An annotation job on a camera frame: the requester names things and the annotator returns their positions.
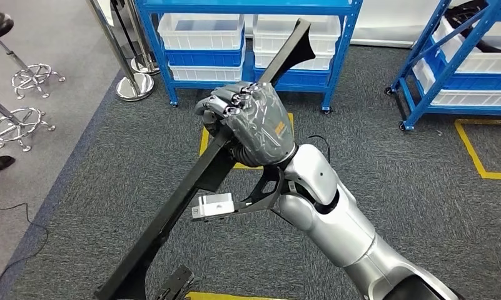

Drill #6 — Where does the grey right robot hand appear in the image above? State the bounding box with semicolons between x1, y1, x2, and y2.
193;81;296;169

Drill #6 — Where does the black plastic plate frame part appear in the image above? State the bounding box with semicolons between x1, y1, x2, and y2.
94;18;316;300

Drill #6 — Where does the blue metal shelf rack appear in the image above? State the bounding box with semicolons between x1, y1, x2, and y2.
134;0;363;114

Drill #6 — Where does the black curved part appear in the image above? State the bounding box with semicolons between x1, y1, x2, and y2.
443;0;501;54

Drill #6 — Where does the yellow floor tape square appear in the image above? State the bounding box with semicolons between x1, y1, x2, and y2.
198;112;295;171

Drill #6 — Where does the white plastic bin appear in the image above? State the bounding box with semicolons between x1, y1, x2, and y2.
168;62;245;83
252;14;342;54
157;13;246;51
254;49;334;71
412;57;501;108
432;16;501;74

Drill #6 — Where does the black robot foot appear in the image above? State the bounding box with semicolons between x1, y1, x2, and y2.
154;266;195;300

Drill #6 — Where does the blue wheeled rack cart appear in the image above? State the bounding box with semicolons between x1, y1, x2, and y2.
385;0;501;131

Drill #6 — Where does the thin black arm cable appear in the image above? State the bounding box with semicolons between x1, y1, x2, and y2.
308;134;331;165

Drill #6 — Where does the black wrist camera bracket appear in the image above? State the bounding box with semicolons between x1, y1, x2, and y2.
233;165;285;215

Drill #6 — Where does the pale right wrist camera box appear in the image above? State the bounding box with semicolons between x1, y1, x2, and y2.
191;192;236;219

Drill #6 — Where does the chrome stanchion post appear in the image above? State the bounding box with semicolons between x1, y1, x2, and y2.
111;0;161;76
86;0;155;102

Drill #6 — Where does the black floor cable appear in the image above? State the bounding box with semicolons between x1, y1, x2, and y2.
0;180;50;288

